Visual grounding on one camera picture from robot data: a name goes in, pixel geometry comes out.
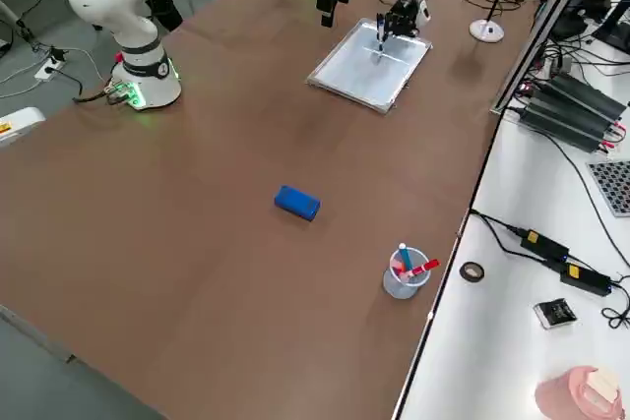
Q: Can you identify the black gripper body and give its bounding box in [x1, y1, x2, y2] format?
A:
[390, 0, 435, 39]

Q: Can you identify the white and blue marker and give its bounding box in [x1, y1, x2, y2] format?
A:
[375, 15, 389, 55]

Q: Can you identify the blue whiteboard eraser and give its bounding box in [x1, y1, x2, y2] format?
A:
[273, 184, 323, 223]

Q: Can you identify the silver-framed whiteboard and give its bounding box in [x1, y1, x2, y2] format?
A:
[305, 17, 435, 117]

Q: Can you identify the blue marker with white end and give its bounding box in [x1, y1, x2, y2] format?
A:
[397, 242, 415, 279]

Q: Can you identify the red marker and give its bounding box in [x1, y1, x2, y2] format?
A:
[401, 258, 441, 280]

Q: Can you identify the long black power supply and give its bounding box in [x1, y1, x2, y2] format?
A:
[515, 89, 617, 154]
[543, 72, 627, 122]

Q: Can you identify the black tape roll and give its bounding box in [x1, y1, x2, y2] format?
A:
[458, 261, 486, 285]

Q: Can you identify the black adapter with yellow label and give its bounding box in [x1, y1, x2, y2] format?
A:
[559, 262, 614, 297]
[519, 227, 572, 263]

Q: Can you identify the checkered calibration board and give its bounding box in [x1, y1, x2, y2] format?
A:
[584, 158, 630, 218]

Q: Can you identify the clear plastic pen cup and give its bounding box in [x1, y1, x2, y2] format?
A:
[382, 248, 431, 300]

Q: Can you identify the white power strip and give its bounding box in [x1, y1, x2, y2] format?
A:
[32, 57, 66, 84]

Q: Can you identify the small black packet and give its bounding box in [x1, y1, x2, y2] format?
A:
[533, 297, 578, 330]

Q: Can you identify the white box with orange label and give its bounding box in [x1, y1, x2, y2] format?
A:
[0, 105, 47, 151]

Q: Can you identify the pink tissue roll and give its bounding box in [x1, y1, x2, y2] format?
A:
[533, 364, 624, 420]

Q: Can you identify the aluminium frame post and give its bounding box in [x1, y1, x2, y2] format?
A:
[488, 0, 595, 117]

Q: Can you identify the black adapter cable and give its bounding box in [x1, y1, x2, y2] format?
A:
[469, 210, 524, 257]

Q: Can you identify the black arm base cable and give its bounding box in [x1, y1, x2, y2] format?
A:
[72, 81, 130, 107]

